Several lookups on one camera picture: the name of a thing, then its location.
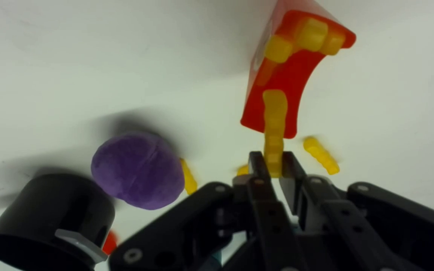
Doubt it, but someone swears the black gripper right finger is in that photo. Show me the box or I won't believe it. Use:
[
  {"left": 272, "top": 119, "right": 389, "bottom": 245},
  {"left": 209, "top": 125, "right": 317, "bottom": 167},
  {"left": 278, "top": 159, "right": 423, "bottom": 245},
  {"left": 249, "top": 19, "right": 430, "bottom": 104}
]
[{"left": 279, "top": 150, "right": 395, "bottom": 271}]

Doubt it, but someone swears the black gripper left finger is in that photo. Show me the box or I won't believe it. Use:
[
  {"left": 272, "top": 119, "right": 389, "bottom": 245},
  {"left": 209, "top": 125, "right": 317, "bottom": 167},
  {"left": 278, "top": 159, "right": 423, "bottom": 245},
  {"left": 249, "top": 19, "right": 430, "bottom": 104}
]
[{"left": 246, "top": 150, "right": 308, "bottom": 271}]

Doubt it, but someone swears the yellow toy chip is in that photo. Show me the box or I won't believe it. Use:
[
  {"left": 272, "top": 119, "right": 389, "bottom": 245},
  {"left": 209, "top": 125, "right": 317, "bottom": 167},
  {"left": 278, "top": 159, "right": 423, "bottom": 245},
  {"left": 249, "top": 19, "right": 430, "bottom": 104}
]
[
  {"left": 264, "top": 33, "right": 297, "bottom": 65},
  {"left": 294, "top": 18, "right": 331, "bottom": 52},
  {"left": 263, "top": 89, "right": 291, "bottom": 179},
  {"left": 325, "top": 30, "right": 347, "bottom": 55},
  {"left": 234, "top": 162, "right": 252, "bottom": 177},
  {"left": 302, "top": 135, "right": 343, "bottom": 176},
  {"left": 178, "top": 156, "right": 200, "bottom": 197}
]

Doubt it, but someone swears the red fries box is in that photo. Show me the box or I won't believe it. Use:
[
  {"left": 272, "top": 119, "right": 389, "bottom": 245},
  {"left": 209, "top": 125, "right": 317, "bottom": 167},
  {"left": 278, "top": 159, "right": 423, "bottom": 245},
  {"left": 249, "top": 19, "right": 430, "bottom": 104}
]
[{"left": 240, "top": 0, "right": 359, "bottom": 141}]

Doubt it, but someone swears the red toy item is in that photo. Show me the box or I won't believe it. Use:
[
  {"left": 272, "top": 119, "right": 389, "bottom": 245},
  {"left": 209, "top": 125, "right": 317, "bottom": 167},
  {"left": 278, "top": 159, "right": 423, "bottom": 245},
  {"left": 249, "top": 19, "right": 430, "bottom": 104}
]
[{"left": 100, "top": 230, "right": 121, "bottom": 256}]

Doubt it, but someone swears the black toy pot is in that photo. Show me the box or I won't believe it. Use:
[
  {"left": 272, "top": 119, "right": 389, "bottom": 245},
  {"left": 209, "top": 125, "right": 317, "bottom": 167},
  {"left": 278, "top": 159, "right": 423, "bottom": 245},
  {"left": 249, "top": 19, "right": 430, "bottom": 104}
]
[{"left": 0, "top": 171, "right": 118, "bottom": 271}]

